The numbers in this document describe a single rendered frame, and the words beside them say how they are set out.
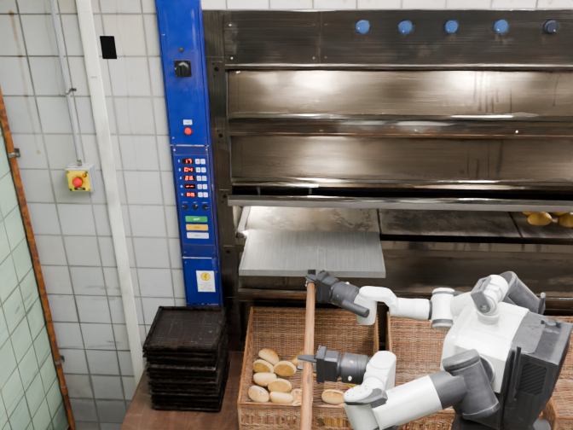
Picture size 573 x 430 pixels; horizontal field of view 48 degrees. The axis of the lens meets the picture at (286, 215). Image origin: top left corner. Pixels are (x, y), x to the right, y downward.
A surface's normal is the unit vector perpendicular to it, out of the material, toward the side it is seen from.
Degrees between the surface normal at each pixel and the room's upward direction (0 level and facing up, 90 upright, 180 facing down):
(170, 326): 0
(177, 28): 90
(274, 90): 69
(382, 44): 90
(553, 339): 1
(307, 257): 0
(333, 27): 90
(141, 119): 90
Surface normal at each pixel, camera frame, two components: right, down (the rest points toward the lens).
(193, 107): -0.07, 0.45
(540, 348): -0.02, -0.89
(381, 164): -0.07, 0.12
